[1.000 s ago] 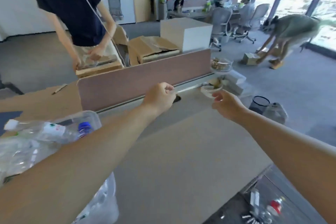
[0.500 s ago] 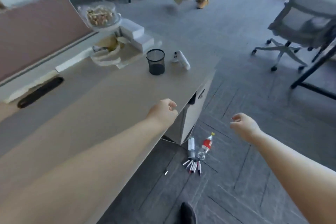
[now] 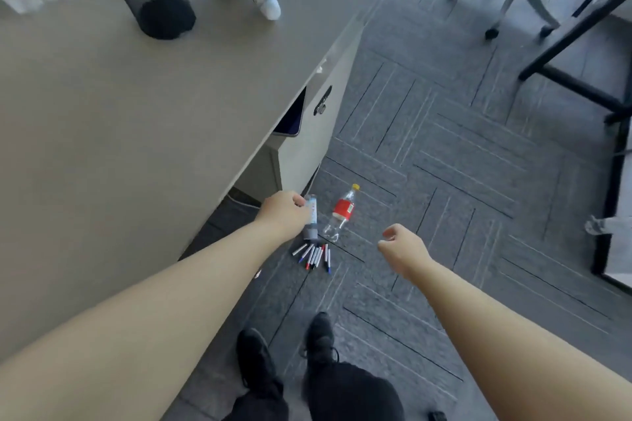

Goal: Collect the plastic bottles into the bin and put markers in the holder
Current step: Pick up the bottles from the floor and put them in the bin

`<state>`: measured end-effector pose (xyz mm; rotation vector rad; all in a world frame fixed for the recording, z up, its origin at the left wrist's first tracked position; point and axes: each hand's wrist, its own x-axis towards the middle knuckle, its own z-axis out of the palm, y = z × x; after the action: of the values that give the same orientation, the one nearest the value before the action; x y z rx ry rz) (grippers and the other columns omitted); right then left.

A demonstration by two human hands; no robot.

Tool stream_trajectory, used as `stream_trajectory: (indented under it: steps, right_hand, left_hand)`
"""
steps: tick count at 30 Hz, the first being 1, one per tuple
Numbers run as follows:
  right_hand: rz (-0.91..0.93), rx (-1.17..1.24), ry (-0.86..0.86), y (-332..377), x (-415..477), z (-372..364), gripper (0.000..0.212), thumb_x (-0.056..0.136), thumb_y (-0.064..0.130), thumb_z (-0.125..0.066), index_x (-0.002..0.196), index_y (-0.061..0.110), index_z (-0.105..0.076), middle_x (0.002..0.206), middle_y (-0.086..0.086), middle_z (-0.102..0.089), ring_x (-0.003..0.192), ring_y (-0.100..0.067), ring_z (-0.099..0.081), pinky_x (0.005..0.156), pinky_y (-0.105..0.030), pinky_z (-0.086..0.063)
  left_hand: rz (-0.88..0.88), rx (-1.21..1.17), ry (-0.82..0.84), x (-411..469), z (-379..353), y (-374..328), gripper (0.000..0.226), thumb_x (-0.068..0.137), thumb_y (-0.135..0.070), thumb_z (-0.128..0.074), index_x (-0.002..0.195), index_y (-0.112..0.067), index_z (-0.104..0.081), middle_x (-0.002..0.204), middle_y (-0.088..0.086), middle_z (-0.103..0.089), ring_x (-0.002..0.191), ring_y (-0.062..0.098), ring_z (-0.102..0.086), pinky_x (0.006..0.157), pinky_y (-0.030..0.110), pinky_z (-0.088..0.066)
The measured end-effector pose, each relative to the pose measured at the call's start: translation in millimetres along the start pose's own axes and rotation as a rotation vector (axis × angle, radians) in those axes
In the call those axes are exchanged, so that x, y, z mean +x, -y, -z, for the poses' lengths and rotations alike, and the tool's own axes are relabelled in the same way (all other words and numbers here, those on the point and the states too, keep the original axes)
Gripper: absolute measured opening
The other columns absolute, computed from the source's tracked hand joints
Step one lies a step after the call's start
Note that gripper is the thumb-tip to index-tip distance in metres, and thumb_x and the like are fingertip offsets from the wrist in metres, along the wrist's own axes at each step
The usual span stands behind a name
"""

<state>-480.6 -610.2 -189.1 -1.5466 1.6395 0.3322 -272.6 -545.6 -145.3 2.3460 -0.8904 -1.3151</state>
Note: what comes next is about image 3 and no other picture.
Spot person's left hand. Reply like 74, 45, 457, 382
254, 190, 309, 244

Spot person's right hand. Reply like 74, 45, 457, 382
377, 224, 435, 283

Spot grey capped white bottle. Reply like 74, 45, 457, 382
302, 194, 321, 243

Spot bunch of white markers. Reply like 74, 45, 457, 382
291, 241, 332, 274

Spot red labelled bottle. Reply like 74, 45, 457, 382
321, 183, 361, 244

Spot person's right forearm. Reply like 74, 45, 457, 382
406, 259, 632, 421

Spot person's left forearm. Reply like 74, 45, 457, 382
0, 220, 292, 421

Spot person's right black shoe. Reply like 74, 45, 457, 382
302, 312, 342, 377

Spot person's black shoe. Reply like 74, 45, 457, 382
236, 328, 282, 397
302, 312, 342, 377

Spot person's left black shoe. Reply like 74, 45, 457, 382
236, 328, 282, 397

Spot person's black trousers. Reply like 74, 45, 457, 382
217, 361, 406, 421

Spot beige desk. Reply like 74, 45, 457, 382
0, 0, 386, 367

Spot dark blue tablet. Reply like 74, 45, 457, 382
273, 86, 308, 138

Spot white cloth piece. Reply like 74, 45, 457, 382
585, 216, 632, 237

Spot white floor cable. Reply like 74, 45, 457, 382
226, 191, 263, 209

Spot beige drawer pedestal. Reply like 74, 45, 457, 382
230, 15, 367, 205

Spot black metal frame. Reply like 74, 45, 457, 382
518, 0, 632, 283

